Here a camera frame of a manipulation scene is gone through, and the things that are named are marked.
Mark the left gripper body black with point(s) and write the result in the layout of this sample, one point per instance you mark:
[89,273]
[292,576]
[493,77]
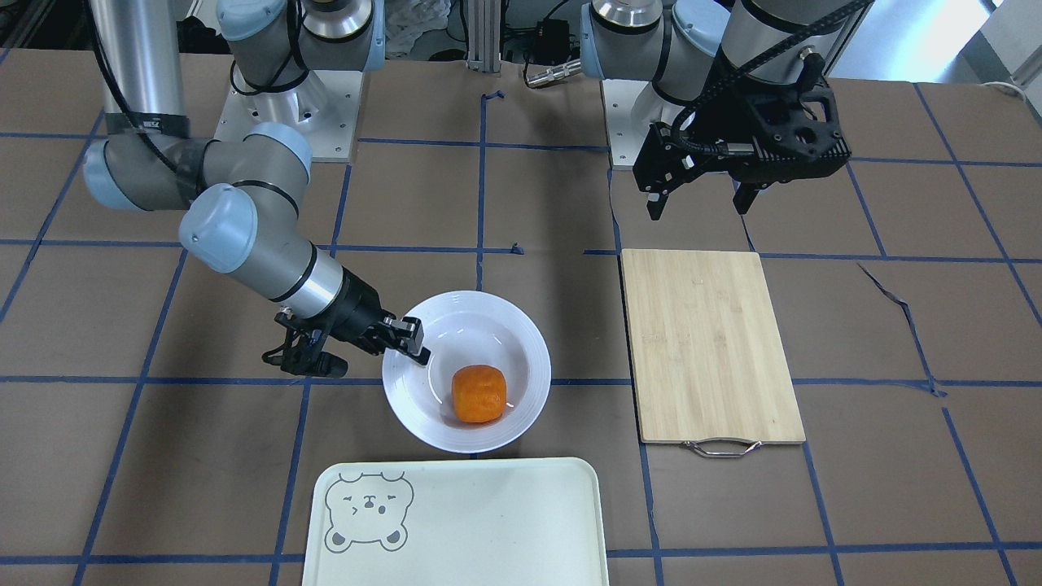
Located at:
[727,124]

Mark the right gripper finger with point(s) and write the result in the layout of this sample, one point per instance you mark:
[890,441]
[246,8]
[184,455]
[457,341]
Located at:
[415,351]

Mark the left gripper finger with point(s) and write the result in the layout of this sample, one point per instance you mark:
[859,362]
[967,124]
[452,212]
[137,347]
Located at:
[656,203]
[745,195]

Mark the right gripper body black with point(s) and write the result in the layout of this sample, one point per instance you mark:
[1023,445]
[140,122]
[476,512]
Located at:
[355,311]

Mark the orange fruit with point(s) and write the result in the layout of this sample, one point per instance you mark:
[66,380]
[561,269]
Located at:
[479,394]

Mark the white round plate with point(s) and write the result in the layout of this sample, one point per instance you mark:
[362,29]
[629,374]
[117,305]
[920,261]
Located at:
[463,328]

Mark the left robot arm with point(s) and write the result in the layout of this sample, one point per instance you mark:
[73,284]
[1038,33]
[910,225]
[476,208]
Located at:
[691,51]

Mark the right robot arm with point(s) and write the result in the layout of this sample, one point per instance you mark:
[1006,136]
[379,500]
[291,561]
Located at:
[241,199]

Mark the cream bear tray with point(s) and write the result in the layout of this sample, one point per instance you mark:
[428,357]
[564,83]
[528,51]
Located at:
[526,521]

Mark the bamboo cutting board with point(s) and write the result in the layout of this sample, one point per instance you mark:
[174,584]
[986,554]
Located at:
[707,358]

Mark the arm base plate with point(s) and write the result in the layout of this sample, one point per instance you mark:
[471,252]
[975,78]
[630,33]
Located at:
[629,109]
[324,108]

